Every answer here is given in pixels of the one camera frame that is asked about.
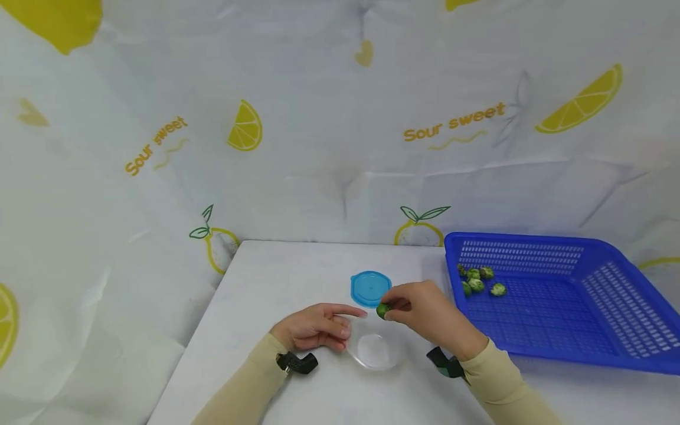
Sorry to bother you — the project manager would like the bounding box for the person's left hand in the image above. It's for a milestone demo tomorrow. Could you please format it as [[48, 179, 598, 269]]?
[[270, 303, 368, 354]]

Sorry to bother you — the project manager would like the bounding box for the heap of small green vegetables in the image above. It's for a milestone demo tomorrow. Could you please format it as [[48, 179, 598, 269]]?
[[457, 264, 508, 298]]

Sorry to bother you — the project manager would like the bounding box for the round blue plastic lid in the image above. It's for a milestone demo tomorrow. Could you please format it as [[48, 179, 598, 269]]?
[[350, 270, 393, 309]]

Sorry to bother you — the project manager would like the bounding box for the person's right hand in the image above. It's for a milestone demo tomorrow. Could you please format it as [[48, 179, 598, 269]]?
[[381, 280, 489, 362]]

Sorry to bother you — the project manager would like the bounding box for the clear round plastic container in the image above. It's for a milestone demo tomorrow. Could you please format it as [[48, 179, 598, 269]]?
[[344, 315, 406, 372]]

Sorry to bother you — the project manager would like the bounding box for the blue plastic basket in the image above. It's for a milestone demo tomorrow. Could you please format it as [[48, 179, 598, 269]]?
[[443, 231, 680, 377]]

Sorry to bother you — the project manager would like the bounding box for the black wrist band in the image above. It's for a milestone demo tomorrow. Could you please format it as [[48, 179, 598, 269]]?
[[426, 346, 469, 382], [276, 351, 319, 375]]

